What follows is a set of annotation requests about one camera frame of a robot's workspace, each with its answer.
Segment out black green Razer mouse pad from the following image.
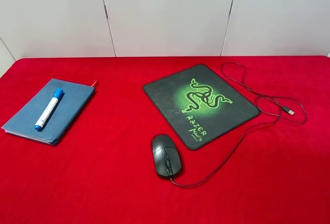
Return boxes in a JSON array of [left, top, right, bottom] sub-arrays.
[[143, 64, 260, 150]]

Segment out blue notebook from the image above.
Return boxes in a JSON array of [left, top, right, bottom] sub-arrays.
[[2, 78, 95, 145]]

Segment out black mouse cable with USB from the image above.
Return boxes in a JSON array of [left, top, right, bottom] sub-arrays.
[[169, 62, 307, 189]]

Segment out black computer mouse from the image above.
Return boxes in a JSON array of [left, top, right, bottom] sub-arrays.
[[152, 134, 182, 178]]

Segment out red velvet table cloth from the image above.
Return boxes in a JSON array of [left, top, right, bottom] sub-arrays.
[[1, 56, 329, 223]]

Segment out blue and white marker pen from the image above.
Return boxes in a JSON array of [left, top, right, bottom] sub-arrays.
[[34, 88, 64, 131]]

